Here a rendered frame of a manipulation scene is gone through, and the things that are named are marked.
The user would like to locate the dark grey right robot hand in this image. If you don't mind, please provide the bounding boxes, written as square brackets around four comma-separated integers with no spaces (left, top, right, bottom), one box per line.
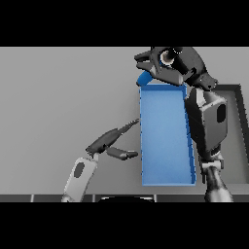
[133,47,219,91]

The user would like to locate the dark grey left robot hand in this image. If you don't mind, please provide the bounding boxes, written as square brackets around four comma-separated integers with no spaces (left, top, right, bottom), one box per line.
[85,118,140,161]

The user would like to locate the blue pipe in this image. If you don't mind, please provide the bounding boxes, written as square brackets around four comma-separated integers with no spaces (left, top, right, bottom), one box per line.
[135,48,178,88]

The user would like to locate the blue bin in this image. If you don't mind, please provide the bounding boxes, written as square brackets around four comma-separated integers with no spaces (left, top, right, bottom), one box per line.
[138,83,197,187]

